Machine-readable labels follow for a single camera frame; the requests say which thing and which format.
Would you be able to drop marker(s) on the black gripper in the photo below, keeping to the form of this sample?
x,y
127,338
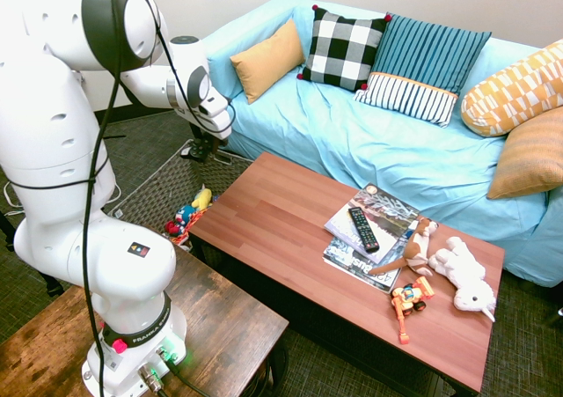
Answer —
x,y
203,134

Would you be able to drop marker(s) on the black Sony gamepad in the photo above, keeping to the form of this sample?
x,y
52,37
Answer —
x,y
193,152

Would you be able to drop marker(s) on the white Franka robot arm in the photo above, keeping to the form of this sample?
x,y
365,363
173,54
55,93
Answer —
x,y
48,106

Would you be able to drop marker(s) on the dark woven basket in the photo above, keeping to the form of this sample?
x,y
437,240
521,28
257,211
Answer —
x,y
176,181

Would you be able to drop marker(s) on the yellow plush toy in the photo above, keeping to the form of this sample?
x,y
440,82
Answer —
x,y
202,198

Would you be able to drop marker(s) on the blue red white plush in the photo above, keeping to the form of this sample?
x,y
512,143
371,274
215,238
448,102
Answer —
x,y
184,215

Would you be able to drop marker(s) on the reddish wooden coffee table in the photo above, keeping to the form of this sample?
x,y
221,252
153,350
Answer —
x,y
281,221

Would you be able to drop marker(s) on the plain orange pillow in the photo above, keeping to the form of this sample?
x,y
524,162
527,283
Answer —
x,y
268,60

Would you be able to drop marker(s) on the light blue sofa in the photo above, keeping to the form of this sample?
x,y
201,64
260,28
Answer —
x,y
352,141

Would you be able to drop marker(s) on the black white checkered pillow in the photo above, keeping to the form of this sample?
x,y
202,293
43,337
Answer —
x,y
343,49

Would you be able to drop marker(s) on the dark rustic wooden table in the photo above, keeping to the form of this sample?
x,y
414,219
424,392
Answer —
x,y
228,318

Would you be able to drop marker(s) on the black TV remote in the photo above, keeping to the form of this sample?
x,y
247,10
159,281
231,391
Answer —
x,y
364,230

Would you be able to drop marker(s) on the snowy cover magazine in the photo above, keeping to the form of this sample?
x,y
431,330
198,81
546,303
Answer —
x,y
387,216

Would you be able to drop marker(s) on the black stand leg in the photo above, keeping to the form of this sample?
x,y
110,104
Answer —
x,y
48,282

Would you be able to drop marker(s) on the blue grey business magazine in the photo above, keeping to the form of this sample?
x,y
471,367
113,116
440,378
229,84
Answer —
x,y
378,274

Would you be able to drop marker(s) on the brown white plush dog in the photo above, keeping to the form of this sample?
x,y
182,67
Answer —
x,y
418,245

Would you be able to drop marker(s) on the teal striped pillow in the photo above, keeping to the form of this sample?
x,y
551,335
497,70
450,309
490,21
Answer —
x,y
422,58

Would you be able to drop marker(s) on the orange toy excavator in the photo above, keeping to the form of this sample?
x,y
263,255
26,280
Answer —
x,y
409,300

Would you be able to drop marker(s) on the white plush unicorn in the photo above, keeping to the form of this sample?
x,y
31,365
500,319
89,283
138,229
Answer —
x,y
462,269

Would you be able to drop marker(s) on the yellow white patterned bolster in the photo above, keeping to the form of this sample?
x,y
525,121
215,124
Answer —
x,y
514,93

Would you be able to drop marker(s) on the orange striped pillow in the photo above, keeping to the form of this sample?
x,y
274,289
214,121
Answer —
x,y
532,159

